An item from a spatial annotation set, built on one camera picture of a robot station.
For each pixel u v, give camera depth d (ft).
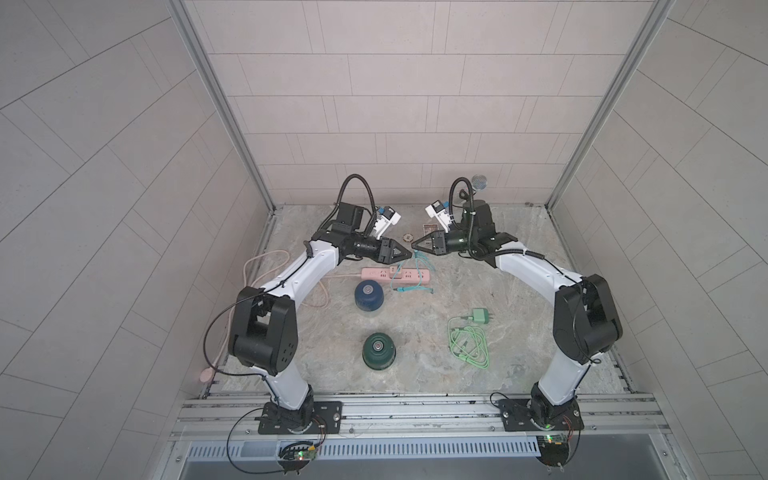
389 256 2.36
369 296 2.69
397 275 2.99
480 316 2.84
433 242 2.48
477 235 2.24
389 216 2.42
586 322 1.54
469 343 2.73
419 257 2.58
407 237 3.52
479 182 2.80
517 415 2.32
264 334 1.46
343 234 2.22
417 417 2.38
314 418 2.30
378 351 2.37
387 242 2.37
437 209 2.47
